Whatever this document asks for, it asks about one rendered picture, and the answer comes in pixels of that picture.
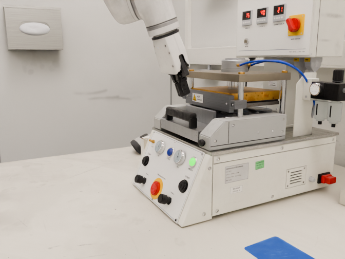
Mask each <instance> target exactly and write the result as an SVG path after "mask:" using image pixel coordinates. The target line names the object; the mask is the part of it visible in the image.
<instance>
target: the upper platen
mask: <svg viewBox="0 0 345 259"><path fill-rule="evenodd" d="M193 89H196V90H202V91H209V92H213V93H220V94H226V95H233V96H234V100H237V99H238V82H230V81H228V86H214V87H195V88H193ZM279 96H280V91H279V90H273V89H264V88H254V87H244V100H247V106H246V107H253V106H264V105H275V104H279V101H278V99H279Z"/></svg>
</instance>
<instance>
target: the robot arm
mask: <svg viewBox="0 0 345 259"><path fill-rule="evenodd" d="M103 1H104V3H105V5H106V6H107V8H108V10H109V11H110V13H111V15H112V16H113V17H114V19H115V20H116V21H117V22H118V23H119V24H123V25H125V24H130V23H133V22H136V21H139V20H143V21H144V23H145V26H146V29H147V32H148V35H149V37H151V36H153V38H151V39H152V40H153V44H154V49H155V53H156V57H157V60H158V64H159V67H160V71H161V72H162V73H165V74H168V75H170V76H171V78H172V81H173V82H174V84H175V87H176V90H177V93H178V96H179V97H183V96H185V95H188V94H190V90H189V87H188V83H187V77H186V76H187V75H189V72H188V69H189V68H190V63H189V59H188V56H187V53H186V50H185V47H184V44H183V42H182V39H181V37H180V35H179V33H178V32H179V29H176V28H178V27H179V23H178V19H177V16H176V13H175V9H174V6H173V3H172V0H103Z"/></svg>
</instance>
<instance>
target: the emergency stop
mask: <svg viewBox="0 0 345 259"><path fill-rule="evenodd" d="M159 190H160V183H159V182H158V181H155V182H153V183H152V185H151V188H150V192H151V194H152V195H157V194H158V192H159Z"/></svg>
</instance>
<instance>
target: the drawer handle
mask: <svg viewBox="0 0 345 259"><path fill-rule="evenodd" d="M165 115H166V120H172V119H173V117H175V118H179V119H182V120H185V121H188V122H189V128H197V114H196V113H192V112H189V111H186V110H182V109H178V108H175V107H171V106H169V107H167V108H166V111H165Z"/></svg>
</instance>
